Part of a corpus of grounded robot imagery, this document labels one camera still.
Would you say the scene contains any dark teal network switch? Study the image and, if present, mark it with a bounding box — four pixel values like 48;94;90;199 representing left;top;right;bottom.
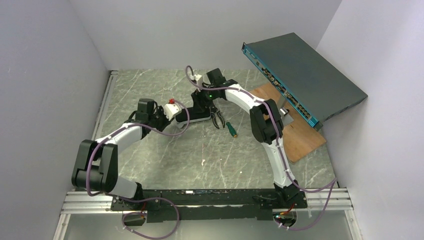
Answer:
241;32;368;131

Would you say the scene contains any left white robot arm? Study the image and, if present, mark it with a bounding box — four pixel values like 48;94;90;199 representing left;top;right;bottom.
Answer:
71;98;182;201

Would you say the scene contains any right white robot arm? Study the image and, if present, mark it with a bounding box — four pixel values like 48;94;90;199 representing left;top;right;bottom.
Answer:
184;65;308;209

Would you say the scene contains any green handled screwdriver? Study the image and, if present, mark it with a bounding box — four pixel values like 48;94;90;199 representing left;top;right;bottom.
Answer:
225;121;238;138

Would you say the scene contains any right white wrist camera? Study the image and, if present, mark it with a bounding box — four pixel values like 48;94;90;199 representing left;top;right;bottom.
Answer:
191;74;204;87

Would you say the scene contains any metal switch stand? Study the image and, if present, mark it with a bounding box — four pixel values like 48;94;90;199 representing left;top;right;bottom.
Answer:
276;96;294;127

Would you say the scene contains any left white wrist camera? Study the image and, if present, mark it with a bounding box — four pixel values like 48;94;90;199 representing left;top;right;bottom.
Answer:
163;98;183;121

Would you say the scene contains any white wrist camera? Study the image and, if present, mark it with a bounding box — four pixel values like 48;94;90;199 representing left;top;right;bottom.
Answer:
191;74;204;87
163;98;183;121

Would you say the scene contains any wooden board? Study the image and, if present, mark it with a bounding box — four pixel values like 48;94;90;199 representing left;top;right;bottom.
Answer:
249;83;327;163

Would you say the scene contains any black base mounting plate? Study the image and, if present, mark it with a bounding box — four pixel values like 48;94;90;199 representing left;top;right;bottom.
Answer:
110;187;308;223

